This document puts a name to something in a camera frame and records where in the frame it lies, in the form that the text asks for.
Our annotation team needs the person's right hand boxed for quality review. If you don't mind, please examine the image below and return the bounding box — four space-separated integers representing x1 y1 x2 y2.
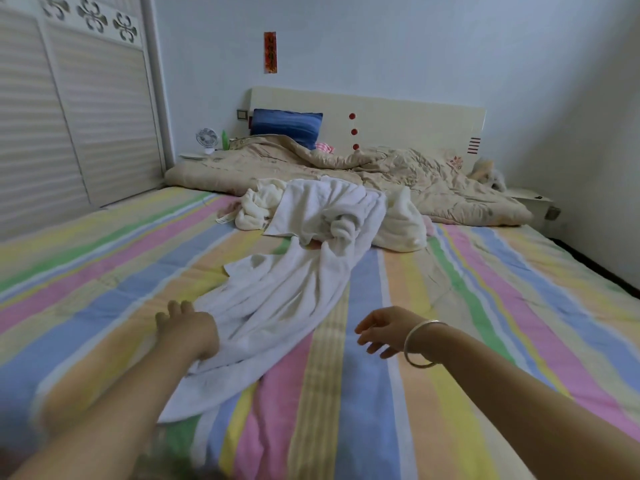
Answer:
354 305 441 362

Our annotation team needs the person's left hand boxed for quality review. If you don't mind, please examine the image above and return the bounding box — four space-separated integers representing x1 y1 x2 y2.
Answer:
155 299 221 362

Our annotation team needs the cream fleece blanket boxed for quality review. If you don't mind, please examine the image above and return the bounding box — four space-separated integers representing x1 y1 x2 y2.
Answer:
235 179 429 254

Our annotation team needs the white towel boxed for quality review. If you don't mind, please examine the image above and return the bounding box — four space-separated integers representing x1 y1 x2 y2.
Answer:
158 177 388 424

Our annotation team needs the person's right forearm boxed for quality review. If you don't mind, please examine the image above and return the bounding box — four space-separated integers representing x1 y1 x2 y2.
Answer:
425 325 640 480

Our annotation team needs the person's left forearm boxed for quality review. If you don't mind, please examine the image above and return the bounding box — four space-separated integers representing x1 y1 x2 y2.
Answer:
10 339 206 480

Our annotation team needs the striped pastel bed sheet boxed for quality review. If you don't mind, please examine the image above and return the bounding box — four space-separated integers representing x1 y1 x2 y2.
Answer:
0 185 640 480

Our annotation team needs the beige quilt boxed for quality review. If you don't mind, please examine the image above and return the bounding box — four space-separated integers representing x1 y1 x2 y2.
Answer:
165 135 534 228

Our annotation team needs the cream plush toy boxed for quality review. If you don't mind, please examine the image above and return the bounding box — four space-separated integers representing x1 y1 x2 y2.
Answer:
470 157 509 193

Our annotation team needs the small white desk fan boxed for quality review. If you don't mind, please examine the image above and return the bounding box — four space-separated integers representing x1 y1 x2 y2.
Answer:
195 127 220 156

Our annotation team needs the white nightstand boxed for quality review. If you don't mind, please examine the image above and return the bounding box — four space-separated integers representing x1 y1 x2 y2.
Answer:
505 187 561 221

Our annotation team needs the white headboard with red dots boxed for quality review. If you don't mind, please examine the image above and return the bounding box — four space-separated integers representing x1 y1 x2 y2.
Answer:
247 87 488 176

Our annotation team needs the dark brown baseboard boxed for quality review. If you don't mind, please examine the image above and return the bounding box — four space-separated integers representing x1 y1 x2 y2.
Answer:
555 237 640 296

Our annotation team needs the blue pillow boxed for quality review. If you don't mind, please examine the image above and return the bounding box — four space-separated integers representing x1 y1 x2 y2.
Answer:
249 107 325 151

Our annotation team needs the silver bracelet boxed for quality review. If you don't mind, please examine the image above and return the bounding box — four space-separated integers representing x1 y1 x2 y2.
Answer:
402 319 448 370

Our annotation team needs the red wall hanging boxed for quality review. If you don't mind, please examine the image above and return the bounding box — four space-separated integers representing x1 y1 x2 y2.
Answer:
263 31 278 75

